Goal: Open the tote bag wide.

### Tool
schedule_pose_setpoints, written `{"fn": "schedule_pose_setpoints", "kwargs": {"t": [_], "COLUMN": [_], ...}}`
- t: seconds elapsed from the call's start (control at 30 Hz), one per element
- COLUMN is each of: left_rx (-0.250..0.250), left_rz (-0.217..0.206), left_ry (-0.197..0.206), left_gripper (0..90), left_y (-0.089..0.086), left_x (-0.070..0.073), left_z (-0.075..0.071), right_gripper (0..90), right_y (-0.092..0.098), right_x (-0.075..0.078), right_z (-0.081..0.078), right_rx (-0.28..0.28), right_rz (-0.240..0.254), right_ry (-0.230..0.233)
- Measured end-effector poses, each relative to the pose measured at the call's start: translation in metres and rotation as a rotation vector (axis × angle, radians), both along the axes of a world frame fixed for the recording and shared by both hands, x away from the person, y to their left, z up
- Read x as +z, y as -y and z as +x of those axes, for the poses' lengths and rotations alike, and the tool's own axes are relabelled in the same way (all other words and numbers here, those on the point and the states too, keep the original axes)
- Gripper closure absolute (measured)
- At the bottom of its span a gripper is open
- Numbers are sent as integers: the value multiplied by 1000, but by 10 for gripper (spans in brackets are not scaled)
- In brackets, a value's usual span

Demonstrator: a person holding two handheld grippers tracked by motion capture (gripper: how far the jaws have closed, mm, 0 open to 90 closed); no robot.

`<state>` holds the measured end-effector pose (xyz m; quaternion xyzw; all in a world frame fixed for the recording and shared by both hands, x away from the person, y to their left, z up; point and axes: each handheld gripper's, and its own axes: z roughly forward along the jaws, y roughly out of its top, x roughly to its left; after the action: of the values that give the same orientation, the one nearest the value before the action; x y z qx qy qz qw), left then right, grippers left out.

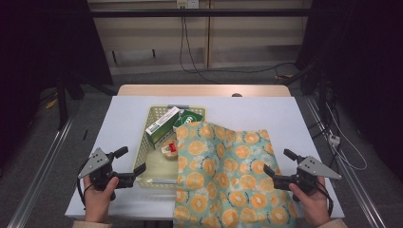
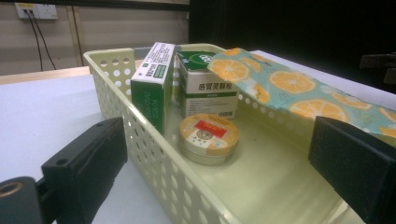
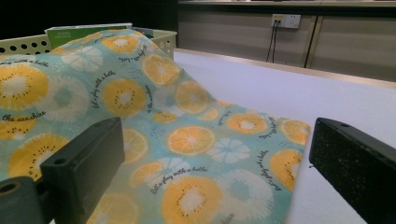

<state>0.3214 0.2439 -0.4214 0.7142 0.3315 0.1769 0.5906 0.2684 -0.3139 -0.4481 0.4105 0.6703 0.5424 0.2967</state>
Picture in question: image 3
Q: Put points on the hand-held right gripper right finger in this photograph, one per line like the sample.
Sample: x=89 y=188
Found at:
x=351 y=165

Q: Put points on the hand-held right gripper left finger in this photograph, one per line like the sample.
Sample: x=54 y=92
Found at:
x=81 y=168

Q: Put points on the fruit print cloth bag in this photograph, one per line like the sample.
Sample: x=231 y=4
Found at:
x=174 y=124

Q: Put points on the long white and green box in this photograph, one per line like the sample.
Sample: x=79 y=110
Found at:
x=74 y=34

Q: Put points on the square green box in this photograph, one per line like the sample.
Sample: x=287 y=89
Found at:
x=144 y=32

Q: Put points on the cream perforated plastic basket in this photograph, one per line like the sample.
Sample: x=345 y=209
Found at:
x=162 y=40

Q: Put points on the white table mat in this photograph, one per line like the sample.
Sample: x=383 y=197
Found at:
x=280 y=93

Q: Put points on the white wall socket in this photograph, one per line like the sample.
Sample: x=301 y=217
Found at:
x=286 y=20

